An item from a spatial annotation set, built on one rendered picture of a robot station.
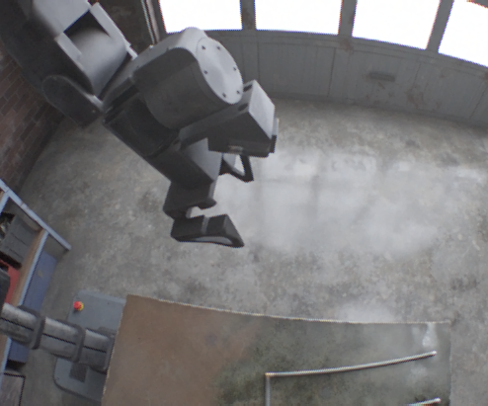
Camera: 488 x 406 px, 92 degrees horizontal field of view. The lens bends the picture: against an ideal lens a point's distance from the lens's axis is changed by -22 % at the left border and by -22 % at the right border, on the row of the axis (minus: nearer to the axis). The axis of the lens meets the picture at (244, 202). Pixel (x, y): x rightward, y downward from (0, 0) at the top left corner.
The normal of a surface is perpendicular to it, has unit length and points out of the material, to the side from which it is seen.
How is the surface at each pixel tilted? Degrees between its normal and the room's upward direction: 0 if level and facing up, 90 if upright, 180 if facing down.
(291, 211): 0
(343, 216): 0
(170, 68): 90
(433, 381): 0
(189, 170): 90
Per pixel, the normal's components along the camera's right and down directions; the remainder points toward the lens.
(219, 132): -0.14, 0.84
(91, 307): -0.07, -0.54
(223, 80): 0.83, -0.20
